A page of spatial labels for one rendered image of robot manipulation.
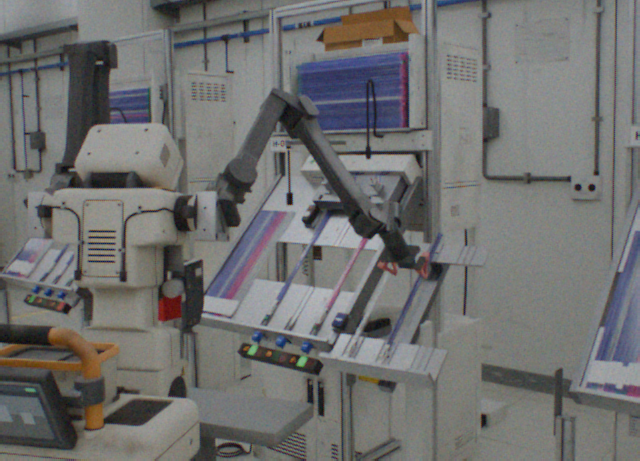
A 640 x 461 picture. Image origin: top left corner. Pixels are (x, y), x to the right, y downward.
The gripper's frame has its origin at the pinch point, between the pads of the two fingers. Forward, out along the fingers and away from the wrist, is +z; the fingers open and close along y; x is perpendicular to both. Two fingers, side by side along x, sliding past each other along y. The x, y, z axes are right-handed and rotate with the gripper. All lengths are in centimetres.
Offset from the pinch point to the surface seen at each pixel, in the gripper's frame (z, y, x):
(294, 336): 17.0, 41.5, 16.9
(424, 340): 16.2, -3.5, 11.3
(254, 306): 19, 66, 6
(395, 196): 11, 27, -41
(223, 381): 127, 163, -13
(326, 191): 9, 55, -41
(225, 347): 114, 163, -26
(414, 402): 29.8, -0.7, 24.5
